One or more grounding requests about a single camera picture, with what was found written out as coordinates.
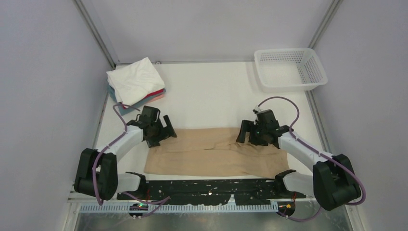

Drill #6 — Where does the white plastic basket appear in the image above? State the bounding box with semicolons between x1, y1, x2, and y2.
254;48;328;93

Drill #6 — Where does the beige t shirt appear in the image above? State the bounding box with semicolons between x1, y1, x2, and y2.
144;128;289;179

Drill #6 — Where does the white folded t shirt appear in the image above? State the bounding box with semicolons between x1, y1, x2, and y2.
107;57;166;105

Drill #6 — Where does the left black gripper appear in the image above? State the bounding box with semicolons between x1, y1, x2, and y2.
146;115;176;148

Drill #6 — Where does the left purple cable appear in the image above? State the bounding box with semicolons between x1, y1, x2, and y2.
91;103;171;218

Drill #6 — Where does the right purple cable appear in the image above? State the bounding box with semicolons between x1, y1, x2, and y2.
256;96;367;223

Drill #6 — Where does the red folded t shirt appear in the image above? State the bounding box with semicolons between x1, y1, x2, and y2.
131;89;166;107

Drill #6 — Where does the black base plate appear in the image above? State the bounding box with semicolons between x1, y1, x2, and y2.
129;179;306;205

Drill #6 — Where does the purple cable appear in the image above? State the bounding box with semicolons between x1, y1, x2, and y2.
256;96;367;223
91;103;171;218

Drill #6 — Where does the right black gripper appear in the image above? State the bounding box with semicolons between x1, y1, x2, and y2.
236;120;268;147

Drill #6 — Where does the aluminium front rail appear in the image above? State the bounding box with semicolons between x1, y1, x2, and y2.
67;178;358;214

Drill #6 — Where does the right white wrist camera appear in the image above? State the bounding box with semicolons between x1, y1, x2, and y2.
253;107;265;115

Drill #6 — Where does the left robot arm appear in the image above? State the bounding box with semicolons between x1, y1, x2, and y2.
74;106;177;204

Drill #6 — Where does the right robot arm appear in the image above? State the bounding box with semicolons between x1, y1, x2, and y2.
236;109;366;211

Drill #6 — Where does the blue-grey folded t shirt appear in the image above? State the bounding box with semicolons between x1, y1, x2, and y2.
107;85;149;116

